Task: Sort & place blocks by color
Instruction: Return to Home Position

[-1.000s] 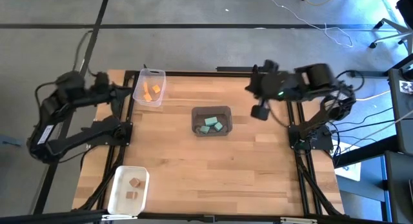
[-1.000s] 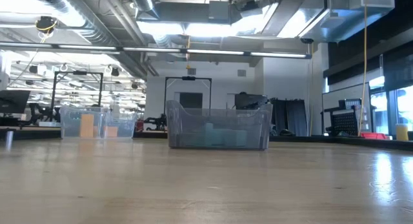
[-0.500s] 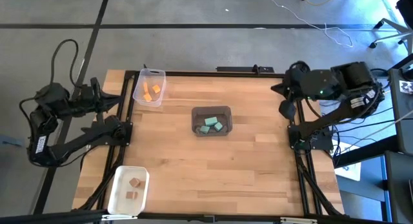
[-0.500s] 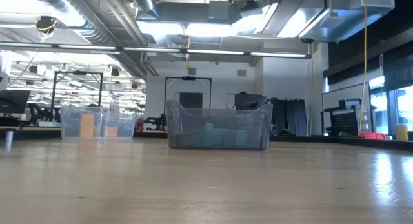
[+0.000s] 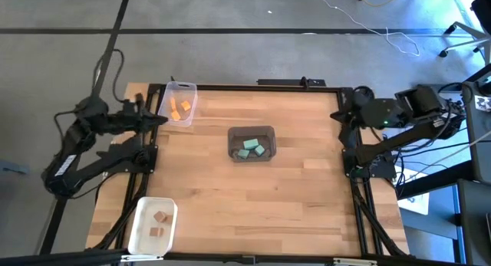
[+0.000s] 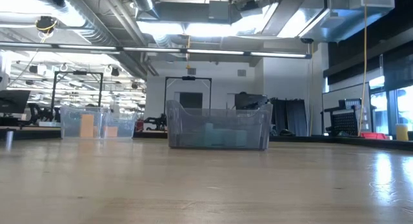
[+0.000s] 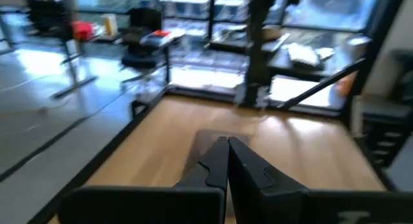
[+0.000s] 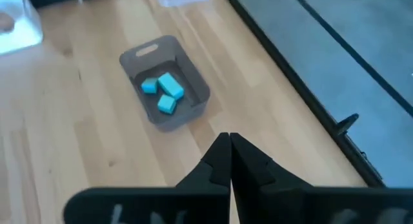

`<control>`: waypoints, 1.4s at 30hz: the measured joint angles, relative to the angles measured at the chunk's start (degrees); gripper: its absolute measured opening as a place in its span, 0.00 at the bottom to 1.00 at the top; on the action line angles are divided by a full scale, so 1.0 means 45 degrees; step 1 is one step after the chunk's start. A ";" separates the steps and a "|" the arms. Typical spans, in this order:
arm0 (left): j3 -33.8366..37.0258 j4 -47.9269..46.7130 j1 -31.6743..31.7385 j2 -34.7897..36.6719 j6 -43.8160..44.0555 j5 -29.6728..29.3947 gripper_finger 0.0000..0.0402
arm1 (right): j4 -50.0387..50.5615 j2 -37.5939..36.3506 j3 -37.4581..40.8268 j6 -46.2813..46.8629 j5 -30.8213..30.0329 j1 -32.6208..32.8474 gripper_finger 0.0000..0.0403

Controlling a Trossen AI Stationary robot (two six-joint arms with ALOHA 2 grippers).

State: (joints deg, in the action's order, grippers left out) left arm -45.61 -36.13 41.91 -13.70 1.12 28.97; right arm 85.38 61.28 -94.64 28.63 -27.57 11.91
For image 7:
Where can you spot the gray desk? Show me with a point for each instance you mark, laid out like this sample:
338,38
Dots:
96,46

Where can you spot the yellow container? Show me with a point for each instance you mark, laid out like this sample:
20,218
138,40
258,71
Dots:
109,24

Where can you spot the black side table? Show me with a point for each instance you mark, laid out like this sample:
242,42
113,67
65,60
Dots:
161,38

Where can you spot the red box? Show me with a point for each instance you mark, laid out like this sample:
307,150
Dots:
82,30

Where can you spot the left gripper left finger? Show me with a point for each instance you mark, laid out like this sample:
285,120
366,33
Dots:
161,204

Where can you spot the black desk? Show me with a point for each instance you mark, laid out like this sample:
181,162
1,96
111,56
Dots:
290,64

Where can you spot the black diagonal beam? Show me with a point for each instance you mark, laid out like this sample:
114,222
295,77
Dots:
322,83

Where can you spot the office chair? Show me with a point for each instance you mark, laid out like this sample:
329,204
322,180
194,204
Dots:
143,40

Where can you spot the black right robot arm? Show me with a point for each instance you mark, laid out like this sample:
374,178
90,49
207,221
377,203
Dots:
258,46

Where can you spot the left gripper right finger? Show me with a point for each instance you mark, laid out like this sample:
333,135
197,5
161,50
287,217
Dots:
274,204

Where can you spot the white keyboard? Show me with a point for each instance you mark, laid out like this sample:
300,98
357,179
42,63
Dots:
303,54

